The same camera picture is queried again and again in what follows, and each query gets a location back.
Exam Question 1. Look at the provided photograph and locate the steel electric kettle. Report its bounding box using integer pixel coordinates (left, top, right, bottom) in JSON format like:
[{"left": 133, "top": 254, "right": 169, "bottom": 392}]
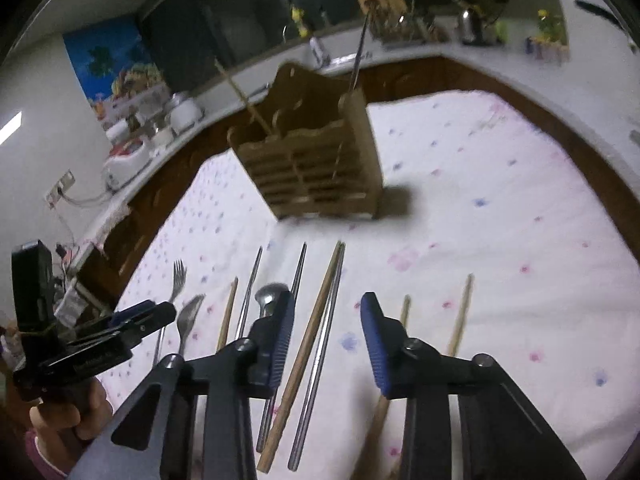
[{"left": 452, "top": 0, "right": 488, "bottom": 46}]

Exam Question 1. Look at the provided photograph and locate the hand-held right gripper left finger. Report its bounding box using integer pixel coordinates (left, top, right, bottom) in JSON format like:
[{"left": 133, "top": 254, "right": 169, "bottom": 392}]
[{"left": 67, "top": 290, "right": 296, "bottom": 480}]

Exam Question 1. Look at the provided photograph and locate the metal fork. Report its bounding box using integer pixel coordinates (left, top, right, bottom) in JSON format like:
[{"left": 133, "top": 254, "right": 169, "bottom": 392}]
[
  {"left": 176, "top": 294, "right": 207, "bottom": 361},
  {"left": 152, "top": 259, "right": 187, "bottom": 366}
]

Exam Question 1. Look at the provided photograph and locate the person's left forearm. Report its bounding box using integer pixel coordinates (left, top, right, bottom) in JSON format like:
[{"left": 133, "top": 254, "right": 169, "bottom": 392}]
[{"left": 24, "top": 430, "right": 71, "bottom": 480}]

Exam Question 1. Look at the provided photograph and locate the white faucet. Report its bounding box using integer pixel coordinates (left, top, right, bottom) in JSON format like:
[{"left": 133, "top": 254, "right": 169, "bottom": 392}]
[{"left": 309, "top": 35, "right": 331, "bottom": 68}]

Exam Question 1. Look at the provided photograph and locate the dish rack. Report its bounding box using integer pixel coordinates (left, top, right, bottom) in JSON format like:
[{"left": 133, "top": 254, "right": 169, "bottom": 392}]
[{"left": 370, "top": 10, "right": 441, "bottom": 48}]

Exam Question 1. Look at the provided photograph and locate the green yellow drink bottle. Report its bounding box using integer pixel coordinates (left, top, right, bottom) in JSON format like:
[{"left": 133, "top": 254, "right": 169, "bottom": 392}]
[{"left": 535, "top": 7, "right": 566, "bottom": 43}]

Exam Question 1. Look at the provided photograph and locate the wooden utensil holder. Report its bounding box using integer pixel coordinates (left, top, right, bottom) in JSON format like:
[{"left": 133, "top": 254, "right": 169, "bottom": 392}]
[{"left": 227, "top": 62, "right": 383, "bottom": 221}]

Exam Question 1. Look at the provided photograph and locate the metal spoon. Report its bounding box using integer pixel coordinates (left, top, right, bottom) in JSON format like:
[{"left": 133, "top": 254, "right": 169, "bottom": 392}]
[{"left": 254, "top": 282, "right": 291, "bottom": 331}]

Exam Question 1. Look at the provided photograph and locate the person's left hand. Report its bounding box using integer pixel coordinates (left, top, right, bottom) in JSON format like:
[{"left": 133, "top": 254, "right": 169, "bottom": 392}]
[{"left": 29, "top": 377, "right": 115, "bottom": 461}]

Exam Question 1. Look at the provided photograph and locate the metal chopstick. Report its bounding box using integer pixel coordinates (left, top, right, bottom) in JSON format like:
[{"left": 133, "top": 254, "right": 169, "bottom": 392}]
[
  {"left": 287, "top": 242, "right": 348, "bottom": 472},
  {"left": 255, "top": 242, "right": 308, "bottom": 453},
  {"left": 349, "top": 12, "right": 371, "bottom": 93},
  {"left": 235, "top": 246, "right": 264, "bottom": 341}
]

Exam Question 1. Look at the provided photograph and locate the dark window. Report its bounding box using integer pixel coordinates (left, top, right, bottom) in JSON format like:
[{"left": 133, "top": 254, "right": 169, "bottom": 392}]
[{"left": 137, "top": 0, "right": 436, "bottom": 81}]

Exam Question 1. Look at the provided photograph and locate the white wall socket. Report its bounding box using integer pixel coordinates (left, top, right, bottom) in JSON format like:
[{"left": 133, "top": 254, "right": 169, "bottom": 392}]
[{"left": 45, "top": 170, "right": 76, "bottom": 208}]

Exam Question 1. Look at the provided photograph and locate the red and white rice cooker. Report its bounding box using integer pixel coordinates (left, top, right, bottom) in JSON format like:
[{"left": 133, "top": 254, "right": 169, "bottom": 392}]
[{"left": 102, "top": 137, "right": 151, "bottom": 191}]

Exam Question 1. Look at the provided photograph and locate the wooden spice rack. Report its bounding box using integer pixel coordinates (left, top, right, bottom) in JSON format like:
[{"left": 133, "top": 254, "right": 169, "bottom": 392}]
[{"left": 525, "top": 37, "right": 571, "bottom": 63}]

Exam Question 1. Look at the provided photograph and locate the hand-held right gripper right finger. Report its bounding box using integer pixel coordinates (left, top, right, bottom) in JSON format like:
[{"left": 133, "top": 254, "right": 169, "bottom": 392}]
[{"left": 360, "top": 292, "right": 586, "bottom": 480}]

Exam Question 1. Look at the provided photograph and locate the floral white tablecloth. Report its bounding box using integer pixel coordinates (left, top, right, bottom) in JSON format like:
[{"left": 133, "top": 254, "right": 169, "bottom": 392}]
[{"left": 95, "top": 89, "right": 640, "bottom": 480}]

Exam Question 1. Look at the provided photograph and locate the wooden chopstick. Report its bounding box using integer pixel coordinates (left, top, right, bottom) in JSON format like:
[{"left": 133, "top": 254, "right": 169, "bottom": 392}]
[
  {"left": 445, "top": 273, "right": 475, "bottom": 358},
  {"left": 215, "top": 276, "right": 239, "bottom": 352},
  {"left": 256, "top": 241, "right": 346, "bottom": 474},
  {"left": 214, "top": 59, "right": 275, "bottom": 137},
  {"left": 350, "top": 294, "right": 412, "bottom": 480}
]

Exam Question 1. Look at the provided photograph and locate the blue fruit wall poster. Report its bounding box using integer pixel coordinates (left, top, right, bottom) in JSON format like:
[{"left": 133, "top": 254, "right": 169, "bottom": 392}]
[{"left": 62, "top": 14, "right": 168, "bottom": 121}]

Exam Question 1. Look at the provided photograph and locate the wooden cutting board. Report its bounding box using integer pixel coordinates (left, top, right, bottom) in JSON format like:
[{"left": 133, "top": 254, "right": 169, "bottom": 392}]
[{"left": 357, "top": 0, "right": 408, "bottom": 26}]

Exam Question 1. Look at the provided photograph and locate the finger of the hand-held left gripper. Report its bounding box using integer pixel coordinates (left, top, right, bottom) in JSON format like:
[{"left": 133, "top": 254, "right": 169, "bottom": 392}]
[
  {"left": 67, "top": 302, "right": 177, "bottom": 356},
  {"left": 107, "top": 300, "right": 157, "bottom": 328}
]

